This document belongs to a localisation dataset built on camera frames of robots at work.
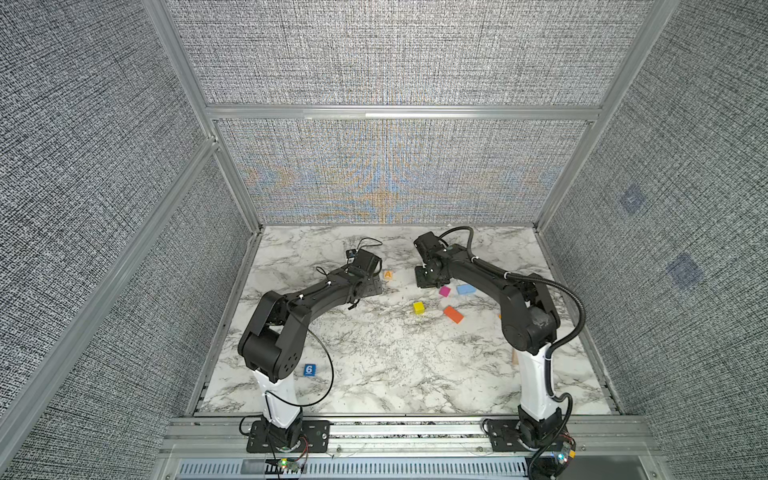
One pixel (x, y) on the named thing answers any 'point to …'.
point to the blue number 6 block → (310, 370)
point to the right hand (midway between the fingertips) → (425, 279)
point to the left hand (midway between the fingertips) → (363, 287)
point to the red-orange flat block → (453, 314)
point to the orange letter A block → (388, 274)
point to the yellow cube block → (419, 308)
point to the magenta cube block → (444, 291)
